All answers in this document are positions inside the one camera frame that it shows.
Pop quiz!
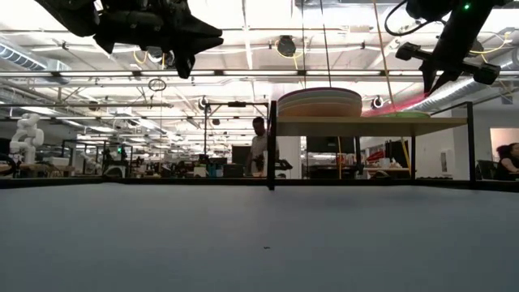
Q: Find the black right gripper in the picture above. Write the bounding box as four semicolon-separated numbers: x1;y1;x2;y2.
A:
394;35;503;97

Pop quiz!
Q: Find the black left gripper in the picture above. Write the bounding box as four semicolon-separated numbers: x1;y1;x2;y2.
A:
92;0;225;80

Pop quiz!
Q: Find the green transparent plate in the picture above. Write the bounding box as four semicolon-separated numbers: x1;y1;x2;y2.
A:
379;110;431;119

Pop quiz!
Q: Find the pink transparent plate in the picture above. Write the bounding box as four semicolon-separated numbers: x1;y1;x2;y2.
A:
362;93;431;118

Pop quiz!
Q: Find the salmon pink plate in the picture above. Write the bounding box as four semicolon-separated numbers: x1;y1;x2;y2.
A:
279;105;363;118

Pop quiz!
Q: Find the long ceiling light bar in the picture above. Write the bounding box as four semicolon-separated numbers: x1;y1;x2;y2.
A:
0;69;519;78

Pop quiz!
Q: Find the black office chair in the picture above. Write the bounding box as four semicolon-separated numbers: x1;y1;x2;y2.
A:
476;159;498;182

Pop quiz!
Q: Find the person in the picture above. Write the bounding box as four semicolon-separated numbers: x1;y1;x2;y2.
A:
493;142;519;182
244;116;269;178

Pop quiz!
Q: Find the black monitor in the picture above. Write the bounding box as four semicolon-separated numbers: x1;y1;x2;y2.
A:
306;135;356;154

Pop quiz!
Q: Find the silver air duct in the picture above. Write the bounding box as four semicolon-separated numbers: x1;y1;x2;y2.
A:
399;47;519;114
0;40;72;84

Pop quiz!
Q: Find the yellow power cable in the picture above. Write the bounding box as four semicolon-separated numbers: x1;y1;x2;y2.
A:
371;0;411;176

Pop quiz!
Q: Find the black workstation gantry frame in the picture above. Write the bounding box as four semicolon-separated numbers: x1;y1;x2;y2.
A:
203;101;270;179

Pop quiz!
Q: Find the thin black cable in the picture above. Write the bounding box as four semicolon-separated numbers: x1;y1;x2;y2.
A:
301;0;308;88

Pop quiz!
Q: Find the black power cable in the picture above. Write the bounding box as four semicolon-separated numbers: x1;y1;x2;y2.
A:
319;0;334;88

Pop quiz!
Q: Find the black metal table frame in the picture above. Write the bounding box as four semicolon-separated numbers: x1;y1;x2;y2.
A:
0;177;519;192

